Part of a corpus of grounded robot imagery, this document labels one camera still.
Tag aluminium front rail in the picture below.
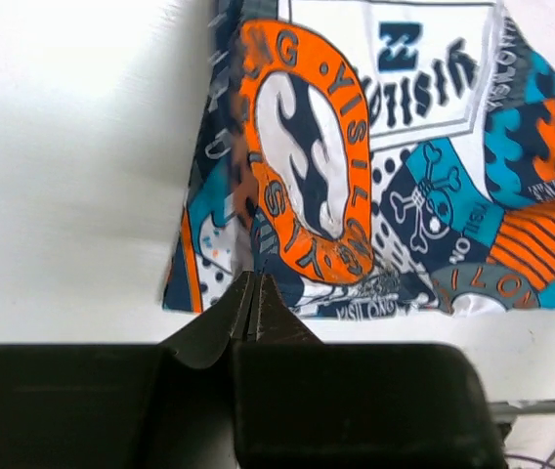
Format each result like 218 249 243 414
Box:
493 400 555 468

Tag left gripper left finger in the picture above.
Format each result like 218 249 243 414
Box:
0 273 254 468

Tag colourful patterned shorts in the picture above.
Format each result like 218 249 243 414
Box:
162 1 555 320

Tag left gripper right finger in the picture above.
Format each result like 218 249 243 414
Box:
232 276 505 468

